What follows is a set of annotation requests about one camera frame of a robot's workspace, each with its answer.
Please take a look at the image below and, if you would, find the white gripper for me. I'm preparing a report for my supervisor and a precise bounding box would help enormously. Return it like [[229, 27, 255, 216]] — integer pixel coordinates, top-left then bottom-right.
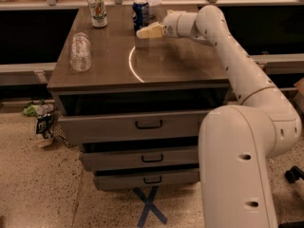
[[136, 9, 181, 39]]

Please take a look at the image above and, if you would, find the blue pepsi can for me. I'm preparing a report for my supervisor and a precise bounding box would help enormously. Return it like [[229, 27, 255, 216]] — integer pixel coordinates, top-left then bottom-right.
[[132, 0, 149, 31]]

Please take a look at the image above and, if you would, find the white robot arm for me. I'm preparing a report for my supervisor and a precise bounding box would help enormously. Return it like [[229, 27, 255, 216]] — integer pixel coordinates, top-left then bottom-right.
[[136, 5, 302, 228]]

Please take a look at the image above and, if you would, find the white green soda can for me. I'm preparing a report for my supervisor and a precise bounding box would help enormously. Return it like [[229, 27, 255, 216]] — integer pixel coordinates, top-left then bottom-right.
[[87, 0, 107, 28]]

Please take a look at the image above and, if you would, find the white bowl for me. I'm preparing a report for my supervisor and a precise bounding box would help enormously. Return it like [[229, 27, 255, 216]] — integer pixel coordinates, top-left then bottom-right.
[[134, 0, 162, 18]]

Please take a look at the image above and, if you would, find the grey drawer cabinet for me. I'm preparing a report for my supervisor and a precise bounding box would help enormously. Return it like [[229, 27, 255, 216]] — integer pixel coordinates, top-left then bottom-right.
[[47, 6, 229, 178]]

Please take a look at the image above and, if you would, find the top grey drawer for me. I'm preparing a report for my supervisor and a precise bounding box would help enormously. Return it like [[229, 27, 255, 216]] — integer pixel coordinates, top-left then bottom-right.
[[59, 110, 209, 144]]

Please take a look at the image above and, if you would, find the grey drawer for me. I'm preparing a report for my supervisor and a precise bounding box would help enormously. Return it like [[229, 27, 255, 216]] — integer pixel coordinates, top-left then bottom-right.
[[59, 110, 209, 144], [93, 168, 200, 191], [80, 145, 199, 171]]

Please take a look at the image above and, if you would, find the middle grey drawer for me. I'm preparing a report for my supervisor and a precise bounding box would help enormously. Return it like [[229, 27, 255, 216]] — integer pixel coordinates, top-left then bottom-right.
[[80, 145, 199, 171]]

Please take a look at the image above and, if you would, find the bottom grey drawer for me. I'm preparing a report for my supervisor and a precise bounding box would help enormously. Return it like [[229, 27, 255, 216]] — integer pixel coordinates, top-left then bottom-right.
[[93, 168, 200, 191]]

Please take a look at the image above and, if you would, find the black snack bag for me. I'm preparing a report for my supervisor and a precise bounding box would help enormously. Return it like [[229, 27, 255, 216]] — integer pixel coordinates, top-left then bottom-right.
[[36, 113, 53, 139]]

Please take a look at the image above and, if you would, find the black chair caster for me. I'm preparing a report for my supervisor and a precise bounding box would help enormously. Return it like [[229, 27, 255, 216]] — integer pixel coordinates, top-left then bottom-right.
[[285, 166, 304, 183]]

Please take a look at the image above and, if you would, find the wire mesh basket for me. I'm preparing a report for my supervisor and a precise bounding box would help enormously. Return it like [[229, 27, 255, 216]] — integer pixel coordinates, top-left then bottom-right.
[[51, 110, 73, 148]]

